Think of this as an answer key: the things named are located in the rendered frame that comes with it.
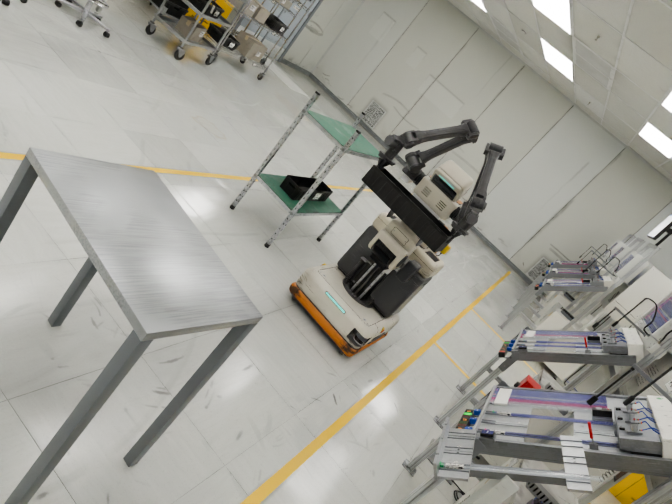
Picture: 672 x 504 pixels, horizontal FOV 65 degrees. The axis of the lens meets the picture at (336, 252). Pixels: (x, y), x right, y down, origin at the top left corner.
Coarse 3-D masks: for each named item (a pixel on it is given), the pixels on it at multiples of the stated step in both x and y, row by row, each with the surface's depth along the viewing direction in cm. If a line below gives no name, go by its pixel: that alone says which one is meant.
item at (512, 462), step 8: (504, 464) 275; (512, 464) 263; (520, 464) 255; (528, 464) 256; (536, 464) 262; (544, 464) 269; (488, 480) 274; (472, 488) 285; (520, 488) 232; (552, 488) 254; (560, 488) 260; (464, 496) 284; (512, 496) 227; (520, 496) 227; (528, 496) 232; (560, 496) 253; (568, 496) 259
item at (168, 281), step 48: (96, 192) 156; (144, 192) 174; (0, 240) 164; (96, 240) 139; (144, 240) 154; (192, 240) 171; (144, 288) 138; (192, 288) 151; (240, 288) 168; (144, 336) 126; (240, 336) 165; (96, 384) 135; (192, 384) 174
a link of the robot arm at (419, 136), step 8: (464, 120) 296; (440, 128) 291; (448, 128) 291; (456, 128) 292; (464, 128) 292; (408, 136) 286; (416, 136) 287; (424, 136) 287; (432, 136) 289; (440, 136) 291; (448, 136) 293; (456, 136) 295; (464, 136) 296; (472, 136) 294; (416, 144) 290
